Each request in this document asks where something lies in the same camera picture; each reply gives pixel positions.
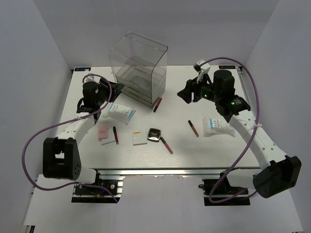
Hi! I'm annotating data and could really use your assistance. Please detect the white cotton pad pack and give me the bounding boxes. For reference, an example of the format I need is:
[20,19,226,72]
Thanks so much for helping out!
[101,102,136,125]
[203,116,236,137]

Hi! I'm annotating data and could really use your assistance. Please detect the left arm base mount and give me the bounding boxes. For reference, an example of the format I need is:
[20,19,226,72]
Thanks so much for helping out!
[71,177,123,204]

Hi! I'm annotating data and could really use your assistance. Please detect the dark red lip gloss left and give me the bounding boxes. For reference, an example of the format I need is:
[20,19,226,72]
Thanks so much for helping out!
[113,126,119,145]

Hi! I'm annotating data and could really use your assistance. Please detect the blue label left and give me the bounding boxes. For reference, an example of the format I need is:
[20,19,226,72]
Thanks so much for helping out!
[74,67,91,72]

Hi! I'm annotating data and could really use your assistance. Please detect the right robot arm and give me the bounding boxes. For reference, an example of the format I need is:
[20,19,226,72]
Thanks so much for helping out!
[177,70,301,199]

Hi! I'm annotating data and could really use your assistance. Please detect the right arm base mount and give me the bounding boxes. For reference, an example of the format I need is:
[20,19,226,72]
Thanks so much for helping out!
[198,169,250,206]

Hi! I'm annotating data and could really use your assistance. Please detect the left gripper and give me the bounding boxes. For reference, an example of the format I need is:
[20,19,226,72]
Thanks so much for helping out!
[95,78,124,106]

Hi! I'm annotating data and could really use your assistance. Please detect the pink makeup card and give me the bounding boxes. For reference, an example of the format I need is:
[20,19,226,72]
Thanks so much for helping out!
[97,125,108,140]

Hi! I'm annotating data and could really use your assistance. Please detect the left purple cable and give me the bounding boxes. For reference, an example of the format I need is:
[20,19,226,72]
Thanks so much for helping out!
[22,74,121,203]

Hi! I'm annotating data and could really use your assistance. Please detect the blue label right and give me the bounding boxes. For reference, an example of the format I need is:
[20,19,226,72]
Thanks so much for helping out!
[219,65,236,69]

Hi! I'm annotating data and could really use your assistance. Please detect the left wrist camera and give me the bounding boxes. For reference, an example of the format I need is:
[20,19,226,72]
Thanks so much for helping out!
[85,74,95,82]

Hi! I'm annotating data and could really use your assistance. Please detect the aluminium front rail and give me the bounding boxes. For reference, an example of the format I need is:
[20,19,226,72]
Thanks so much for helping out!
[97,166,262,177]

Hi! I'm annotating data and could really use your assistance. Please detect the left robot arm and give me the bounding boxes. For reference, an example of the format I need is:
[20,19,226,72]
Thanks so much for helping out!
[43,79,124,194]

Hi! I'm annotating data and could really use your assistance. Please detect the black gold compact case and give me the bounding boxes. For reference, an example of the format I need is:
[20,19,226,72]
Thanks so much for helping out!
[147,128,161,142]

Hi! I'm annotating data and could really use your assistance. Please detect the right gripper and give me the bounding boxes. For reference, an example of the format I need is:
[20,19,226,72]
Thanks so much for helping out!
[177,72,221,104]

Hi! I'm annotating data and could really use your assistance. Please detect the white square compact box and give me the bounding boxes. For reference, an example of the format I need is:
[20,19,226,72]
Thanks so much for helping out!
[132,130,147,146]

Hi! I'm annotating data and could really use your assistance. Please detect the blue label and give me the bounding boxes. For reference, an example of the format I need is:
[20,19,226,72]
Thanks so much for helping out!
[219,65,236,69]
[74,67,91,72]

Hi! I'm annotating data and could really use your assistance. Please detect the clear acrylic drawer organizer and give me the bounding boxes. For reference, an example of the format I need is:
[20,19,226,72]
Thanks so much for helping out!
[108,32,169,109]

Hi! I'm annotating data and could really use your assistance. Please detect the white flat packet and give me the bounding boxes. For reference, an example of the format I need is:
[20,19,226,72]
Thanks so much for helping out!
[101,129,116,145]

